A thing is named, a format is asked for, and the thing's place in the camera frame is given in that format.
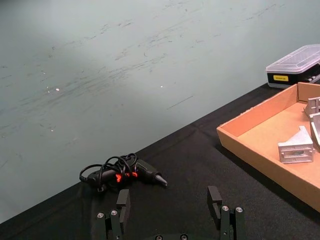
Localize black corded tool orange parts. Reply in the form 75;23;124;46
79;152;169;194

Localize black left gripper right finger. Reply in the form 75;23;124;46
206;185;247;240

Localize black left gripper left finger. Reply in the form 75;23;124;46
96;188;132;240

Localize grey metal corner bracket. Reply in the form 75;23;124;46
303;96;320;116
277;125;315;165

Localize clear plastic case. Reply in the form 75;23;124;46
265;43;320;89

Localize black table cloth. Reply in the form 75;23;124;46
0;80;320;240

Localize shallow brown cardboard tray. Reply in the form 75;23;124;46
216;81;320;213

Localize roll of silver tape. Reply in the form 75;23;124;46
309;113;320;150

